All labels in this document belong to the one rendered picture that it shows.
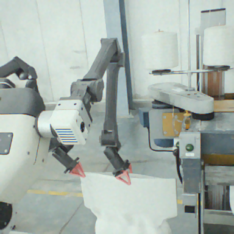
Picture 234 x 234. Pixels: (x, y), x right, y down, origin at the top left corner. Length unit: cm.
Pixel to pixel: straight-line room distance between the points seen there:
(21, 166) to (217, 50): 91
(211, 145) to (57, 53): 612
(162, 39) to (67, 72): 574
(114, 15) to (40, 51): 207
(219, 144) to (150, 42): 54
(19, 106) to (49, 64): 620
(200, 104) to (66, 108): 56
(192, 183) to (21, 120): 70
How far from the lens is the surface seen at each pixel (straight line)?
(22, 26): 747
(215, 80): 162
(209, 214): 179
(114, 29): 608
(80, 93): 105
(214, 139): 118
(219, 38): 138
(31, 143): 100
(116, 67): 143
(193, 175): 124
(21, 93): 106
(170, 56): 140
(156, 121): 158
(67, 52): 697
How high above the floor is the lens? 172
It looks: 19 degrees down
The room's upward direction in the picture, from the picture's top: 6 degrees counter-clockwise
